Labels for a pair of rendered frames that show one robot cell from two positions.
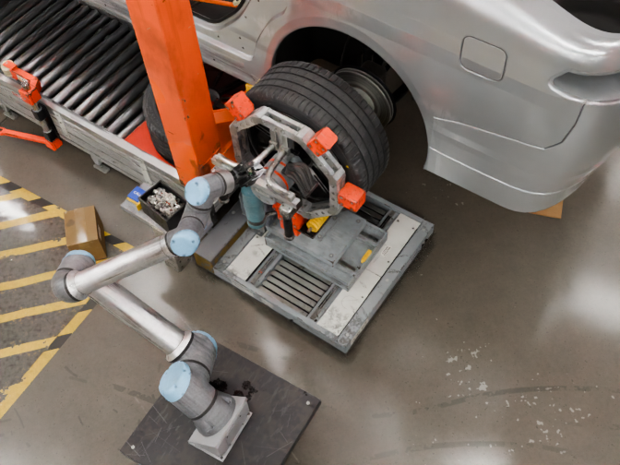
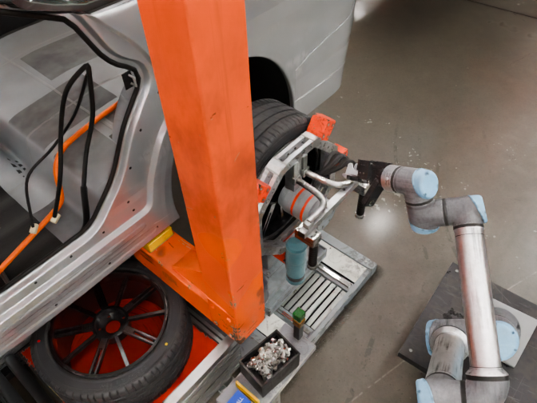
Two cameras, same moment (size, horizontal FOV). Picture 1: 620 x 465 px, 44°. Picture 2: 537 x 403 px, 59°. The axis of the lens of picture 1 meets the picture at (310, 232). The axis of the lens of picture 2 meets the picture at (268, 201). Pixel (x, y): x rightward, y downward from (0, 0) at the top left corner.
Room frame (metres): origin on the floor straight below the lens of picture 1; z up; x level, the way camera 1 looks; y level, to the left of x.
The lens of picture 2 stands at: (2.05, 1.44, 2.35)
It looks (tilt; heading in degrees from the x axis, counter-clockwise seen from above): 48 degrees down; 274
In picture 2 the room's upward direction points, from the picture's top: 2 degrees counter-clockwise
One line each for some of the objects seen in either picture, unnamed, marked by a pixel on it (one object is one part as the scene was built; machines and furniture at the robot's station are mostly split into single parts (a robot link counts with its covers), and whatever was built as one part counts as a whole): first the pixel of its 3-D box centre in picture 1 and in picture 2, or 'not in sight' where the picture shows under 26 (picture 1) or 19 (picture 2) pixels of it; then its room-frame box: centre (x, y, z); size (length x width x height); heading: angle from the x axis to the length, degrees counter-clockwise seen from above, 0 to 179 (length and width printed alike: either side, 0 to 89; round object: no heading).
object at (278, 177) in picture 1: (277, 176); (306, 205); (1.98, 0.12, 0.85); 0.21 x 0.14 x 0.14; 141
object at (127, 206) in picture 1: (166, 215); (268, 373); (2.13, 0.67, 0.44); 0.43 x 0.17 x 0.03; 51
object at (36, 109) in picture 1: (41, 115); not in sight; (2.96, 1.41, 0.30); 0.09 x 0.05 x 0.50; 51
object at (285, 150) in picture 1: (286, 167); (333, 165); (1.88, 0.07, 1.03); 0.19 x 0.18 x 0.11; 141
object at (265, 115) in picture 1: (287, 165); (292, 197); (2.04, 0.07, 0.85); 0.54 x 0.07 x 0.54; 51
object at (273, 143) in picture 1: (245, 146); (302, 194); (2.00, 0.23, 1.03); 0.19 x 0.18 x 0.11; 141
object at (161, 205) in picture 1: (165, 207); (269, 362); (2.12, 0.65, 0.51); 0.20 x 0.14 x 0.13; 43
